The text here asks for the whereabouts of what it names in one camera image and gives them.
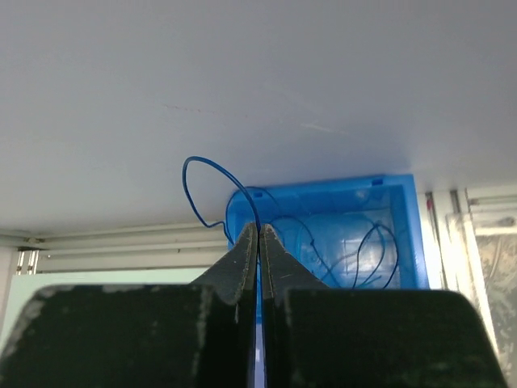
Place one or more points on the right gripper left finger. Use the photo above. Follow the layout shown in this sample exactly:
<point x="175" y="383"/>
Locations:
<point x="201" y="334"/>

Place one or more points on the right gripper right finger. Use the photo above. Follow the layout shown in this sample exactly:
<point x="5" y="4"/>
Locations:
<point x="316" y="336"/>

